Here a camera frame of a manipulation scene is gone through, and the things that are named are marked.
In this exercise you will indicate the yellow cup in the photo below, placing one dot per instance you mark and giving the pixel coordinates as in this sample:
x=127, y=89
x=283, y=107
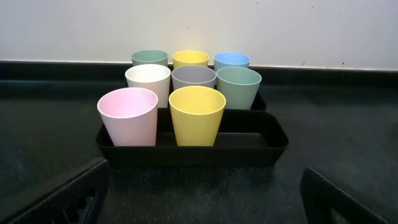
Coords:
x=190, y=59
x=196, y=127

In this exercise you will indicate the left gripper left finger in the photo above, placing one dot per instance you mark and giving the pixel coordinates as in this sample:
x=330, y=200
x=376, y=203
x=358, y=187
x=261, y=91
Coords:
x=71, y=196

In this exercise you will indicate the grey cup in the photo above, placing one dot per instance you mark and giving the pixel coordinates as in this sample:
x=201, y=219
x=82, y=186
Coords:
x=192, y=79

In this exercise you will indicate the green cup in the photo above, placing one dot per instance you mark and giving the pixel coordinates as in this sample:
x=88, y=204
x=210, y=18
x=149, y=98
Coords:
x=237, y=93
x=149, y=57

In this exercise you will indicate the white cup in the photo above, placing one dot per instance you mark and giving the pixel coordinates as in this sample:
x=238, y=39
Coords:
x=152, y=84

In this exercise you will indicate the blue cup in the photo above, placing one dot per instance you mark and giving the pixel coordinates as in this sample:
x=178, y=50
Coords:
x=231, y=60

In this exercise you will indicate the pink cup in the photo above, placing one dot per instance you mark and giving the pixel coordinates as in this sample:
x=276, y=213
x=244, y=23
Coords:
x=129, y=124

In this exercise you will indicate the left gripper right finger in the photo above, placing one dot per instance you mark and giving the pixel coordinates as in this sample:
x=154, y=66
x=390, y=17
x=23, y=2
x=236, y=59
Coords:
x=326, y=202

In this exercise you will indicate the black tray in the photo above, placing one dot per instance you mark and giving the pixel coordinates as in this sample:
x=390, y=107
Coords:
x=248, y=146

